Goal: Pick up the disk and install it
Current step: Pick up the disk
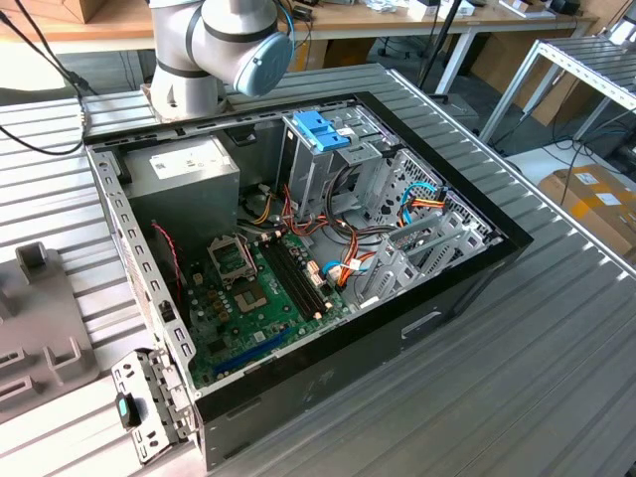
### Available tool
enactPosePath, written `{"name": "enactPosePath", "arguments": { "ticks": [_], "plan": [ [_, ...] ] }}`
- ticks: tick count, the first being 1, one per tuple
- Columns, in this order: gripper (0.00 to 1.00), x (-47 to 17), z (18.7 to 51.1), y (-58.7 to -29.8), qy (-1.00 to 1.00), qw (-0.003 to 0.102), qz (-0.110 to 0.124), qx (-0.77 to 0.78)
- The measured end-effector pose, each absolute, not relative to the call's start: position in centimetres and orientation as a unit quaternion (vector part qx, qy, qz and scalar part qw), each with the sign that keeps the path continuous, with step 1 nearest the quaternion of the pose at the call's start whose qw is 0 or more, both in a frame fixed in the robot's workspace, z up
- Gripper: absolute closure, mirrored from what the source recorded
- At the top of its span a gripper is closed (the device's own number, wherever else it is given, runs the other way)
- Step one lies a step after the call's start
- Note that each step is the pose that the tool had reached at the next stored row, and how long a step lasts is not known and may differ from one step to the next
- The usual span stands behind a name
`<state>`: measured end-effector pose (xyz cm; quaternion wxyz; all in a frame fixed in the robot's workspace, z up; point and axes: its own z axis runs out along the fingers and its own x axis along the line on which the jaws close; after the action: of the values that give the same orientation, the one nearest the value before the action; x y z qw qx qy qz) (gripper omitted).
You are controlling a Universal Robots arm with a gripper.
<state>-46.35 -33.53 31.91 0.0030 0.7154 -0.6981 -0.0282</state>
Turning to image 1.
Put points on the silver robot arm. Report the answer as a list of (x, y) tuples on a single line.
[(184, 49)]

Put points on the CPU socket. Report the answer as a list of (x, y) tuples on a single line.
[(251, 298)]

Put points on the grey metal drive cage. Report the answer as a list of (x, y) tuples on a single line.
[(303, 174)]

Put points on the grey parts rack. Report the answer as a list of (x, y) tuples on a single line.
[(42, 318)]

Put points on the cardboard box yellow tape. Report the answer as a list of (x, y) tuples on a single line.
[(581, 199)]

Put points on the wooden desk white legs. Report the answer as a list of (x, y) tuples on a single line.
[(348, 22)]

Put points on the black power adapter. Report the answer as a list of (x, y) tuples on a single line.
[(302, 12)]

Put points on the grey power supply unit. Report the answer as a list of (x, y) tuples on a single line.
[(184, 199)]

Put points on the grey metal rear bracket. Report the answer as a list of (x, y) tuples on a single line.
[(159, 392)]

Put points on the black teal latch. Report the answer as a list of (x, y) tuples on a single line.
[(130, 412)]

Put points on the installed blue disk carrier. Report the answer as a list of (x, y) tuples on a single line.
[(315, 126)]

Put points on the small black device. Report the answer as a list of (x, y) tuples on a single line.
[(564, 6)]

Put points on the green motherboard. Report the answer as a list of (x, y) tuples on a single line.
[(233, 333)]

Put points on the black RAM slot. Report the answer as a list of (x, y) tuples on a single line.
[(292, 283), (304, 275)]

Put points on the large brown cardboard box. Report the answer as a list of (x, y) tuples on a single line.
[(526, 64)]

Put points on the blue expansion slot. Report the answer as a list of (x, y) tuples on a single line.
[(253, 350)]

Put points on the metal slat table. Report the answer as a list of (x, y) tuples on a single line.
[(586, 54)]

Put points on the black PC case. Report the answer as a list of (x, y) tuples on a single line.
[(348, 377)]

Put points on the black tripod stand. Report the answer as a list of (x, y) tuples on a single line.
[(444, 54)]

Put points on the grey metal disk bay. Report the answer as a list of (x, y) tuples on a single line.
[(392, 270)]

